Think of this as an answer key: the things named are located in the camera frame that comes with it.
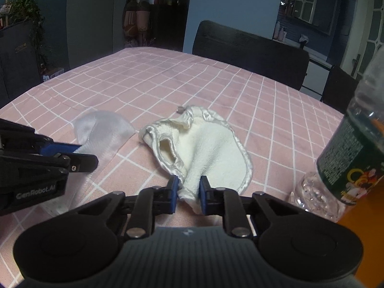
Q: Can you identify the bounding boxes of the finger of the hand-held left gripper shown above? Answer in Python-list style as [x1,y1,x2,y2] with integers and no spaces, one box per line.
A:
[0,118,82,157]
[0,153,99,193]

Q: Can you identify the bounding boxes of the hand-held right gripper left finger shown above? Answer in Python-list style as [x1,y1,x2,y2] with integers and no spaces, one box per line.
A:
[76,174,181,239]

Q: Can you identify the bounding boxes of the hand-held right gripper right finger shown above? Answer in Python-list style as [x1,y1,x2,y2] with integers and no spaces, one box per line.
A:
[199,175,300,238]

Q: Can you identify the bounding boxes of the white gauze cloth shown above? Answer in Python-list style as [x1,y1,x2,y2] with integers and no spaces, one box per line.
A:
[39,110,136,216]

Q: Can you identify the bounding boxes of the cream cloth with satin trim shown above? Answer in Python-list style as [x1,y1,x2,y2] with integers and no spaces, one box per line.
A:
[138,106,253,215]

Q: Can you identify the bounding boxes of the orange storage box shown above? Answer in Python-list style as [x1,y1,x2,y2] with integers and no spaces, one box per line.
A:
[336,183,384,288]

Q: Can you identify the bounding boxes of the small cardboard box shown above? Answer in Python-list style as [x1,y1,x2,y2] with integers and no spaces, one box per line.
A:
[42,67,65,82]

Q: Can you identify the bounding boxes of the dark tall cabinet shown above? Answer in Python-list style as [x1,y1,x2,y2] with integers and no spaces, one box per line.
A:
[0,19,46,105]

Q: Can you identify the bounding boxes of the pink checkered tablecloth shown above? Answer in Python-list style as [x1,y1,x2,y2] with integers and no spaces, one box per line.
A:
[0,48,345,288]

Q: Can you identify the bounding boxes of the green trailing plant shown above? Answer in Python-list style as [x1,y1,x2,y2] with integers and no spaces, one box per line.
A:
[0,0,50,66]

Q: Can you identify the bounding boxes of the wide black chair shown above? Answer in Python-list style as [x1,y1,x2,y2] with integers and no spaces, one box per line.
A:
[192,20,309,91]

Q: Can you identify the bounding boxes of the clear plastic water bottle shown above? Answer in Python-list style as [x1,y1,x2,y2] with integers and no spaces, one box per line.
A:
[289,48,384,224]

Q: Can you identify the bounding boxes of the hanging bags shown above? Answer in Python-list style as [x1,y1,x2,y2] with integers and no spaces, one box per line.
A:
[121,0,156,48]

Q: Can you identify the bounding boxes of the dark sideboard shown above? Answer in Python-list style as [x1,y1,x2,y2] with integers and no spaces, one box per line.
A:
[150,2,188,51]

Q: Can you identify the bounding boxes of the narrow black chair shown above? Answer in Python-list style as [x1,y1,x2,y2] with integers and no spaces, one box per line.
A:
[319,65,359,114]

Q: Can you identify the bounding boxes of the pink bottles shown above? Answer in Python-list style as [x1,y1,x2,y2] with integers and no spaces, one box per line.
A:
[273,21,287,41]

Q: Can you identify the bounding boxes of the white door with glass panes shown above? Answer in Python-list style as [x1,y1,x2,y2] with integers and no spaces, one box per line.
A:
[340,0,384,81]

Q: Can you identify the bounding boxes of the glass-front wall cabinet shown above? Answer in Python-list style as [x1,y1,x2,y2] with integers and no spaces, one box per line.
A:
[283,0,339,33]

